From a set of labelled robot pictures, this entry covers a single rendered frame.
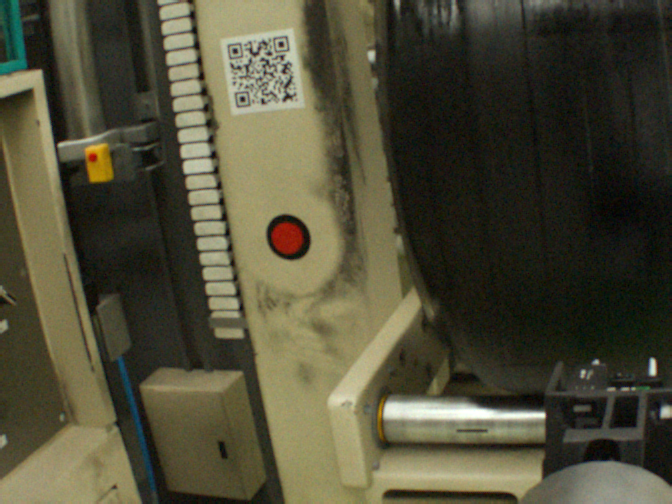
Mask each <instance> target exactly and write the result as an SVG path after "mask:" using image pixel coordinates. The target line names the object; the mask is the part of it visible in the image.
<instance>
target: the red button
mask: <svg viewBox="0 0 672 504"><path fill-rule="evenodd" d="M272 239H273V243H274V245H275V247H276V248H277V249H278V250H279V251H281V252H282V253H285V254H292V253H295V252H297V251H298V250H299V249H300V248H301V247H302V245H303V242H304V236H303V233H302V231H301V229H300V228H299V227H298V226H297V225H296V224H294V223H291V222H283V223H281V224H279V225H278V226H277V227H276V228H275V229H274V231H273V234H272Z"/></svg>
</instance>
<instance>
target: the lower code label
mask: <svg viewBox="0 0 672 504"><path fill-rule="evenodd" d="M220 41H221V48H222V55H223V61H224V68H225V75H226V81H227V88H228V94H229V101H230V107H231V114H232V115H238V114H246V113H255V112H264V111H273V110H282V109H291V108H301V107H305V103H304V97H303V90H302V83H301V77H300V70H299V64H298V57H297V51H296V44H295V37H294V31H293V28H290V29H283V30H276V31H270V32H263V33H257V34H250V35H244V36H238V37H231V38H225V39H220Z"/></svg>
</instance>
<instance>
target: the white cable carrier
mask: <svg viewBox="0 0 672 504"><path fill-rule="evenodd" d="M180 1H186V2H184V3H179V2H180ZM170 3H173V5H169V6H165V7H163V8H161V10H160V18H161V20H165V19H166V20H167V19H172V18H176V20H172V21H167V22H165V23H163V25H162V32H163V35H170V34H175V33H178V35H175V36H170V37H167V38H166V39H165V40H164V46H165V50H173V49H179V48H180V50H178V51H173V52H170V53H168V54H167V56H166V60H167V65H169V66H170V65H178V64H182V66H176V67H173V68H171V69H170V70H169V79H170V80H171V81H174V80H175V81H176V80H182V79H183V80H184V81H180V82H175V83H174V84H172V86H171V94H172V96H181V95H185V96H186V97H179V98H177V99H175V100H174V102H173V107H174V111H175V112H180V111H187V110H188V112H184V113H180V114H179V115H177V116H176V125H177V127H185V126H191V128H184V129H182V130H180V131H179V133H178V138H179V142H180V143H185V142H193V141H194V143H188V144H185V145H184V146H182V147H181V157H182V158H192V157H197V158H195V159H188V160H187V161H185V162H184V164H183V169H184V173H185V174H190V173H198V174H192V175H190V176H189V177H187V179H186V185H187V188H188V189H198V188H201V189H199V190H193V191H192V192H190V194H189V203H190V204H191V205H195V204H201V205H196V206H195V207H194V208H193V209H192V210H191V214H192V219H193V220H201V221H198V222H197V223H196V224H195V227H194V228H195V233H196V235H205V236H201V237H200V238H199V239H198V240H197V245H198V249H199V250H208V251H204V252H203V253H201V255H200V262H201V265H210V266H207V267H206V268H204V270H203V276H204V279H205V280H211V281H210V282H209V283H207V285H206V291H207V294H208V295H214V296H212V297H211V298H210V299H209V306H210V309H218V310H216V311H215V312H213V313H212V317H246V314H245V309H244V304H243V299H242V293H241V288H240V283H239V277H238V272H237V267H236V261H235V256H234V250H233V245H232V239H231V234H230V228H229V222H228V217H227V211H226V205H225V199H224V193H223V188H222V182H221V176H220V170H219V164H218V157H217V151H216V143H215V135H214V129H213V122H212V119H211V118H212V117H211V112H210V107H209V101H208V95H207V88H206V82H205V75H204V69H203V62H202V55H201V48H200V41H199V35H198V30H197V29H198V28H197V21H196V16H195V7H194V1H193V0H158V4H159V5H165V4H170ZM187 15H188V17H186V18H182V16H187ZM186 31H189V32H187V33H185V34H184V32H186ZM190 46H191V47H190ZM186 47H189V48H188V49H186ZM189 62H191V63H190V64H188V63H189ZM190 78H192V80H190ZM192 94H195V95H192ZM194 109H197V110H194ZM203 219H204V220H203ZM215 335H216V337H218V338H244V336H245V334H244V329H232V328H215Z"/></svg>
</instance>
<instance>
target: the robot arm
mask: <svg viewBox="0 0 672 504"><path fill-rule="evenodd" d="M635 377H636V374H622V373H617V372H614V375H610V380H609V383H611V388H608V389H607V365H606V364H605V363H599V362H598V360H596V361H594V362H593V363H592V364H583V365H576V366H575V369H574V372H573V375H572V378H571V381H570V384H569V385H567V386H565V387H564V391H563V362H558V363H557V365H556V368H555V370H554V373H553V375H552V378H551V380H550V383H549V385H548V388H547V390H546V393H545V457H544V458H543V460H542V467H541V470H542V473H541V481H540V482H539V483H537V484H536V485H535V486H533V487H532V488H530V489H529V490H528V491H527V492H526V493H525V494H524V495H523V497H522V498H521V499H520V500H519V502H518V503H517V504H672V388H662V374H657V375H655V361H654V359H652V358H650V363H649V372H648V375H645V376H638V381H637V388H634V382H635ZM555 388H556V392H554V391H555ZM662 400H665V401H666V402H667V403H668V404H669V405H670V406H671V417H666V418H661V401H662Z"/></svg>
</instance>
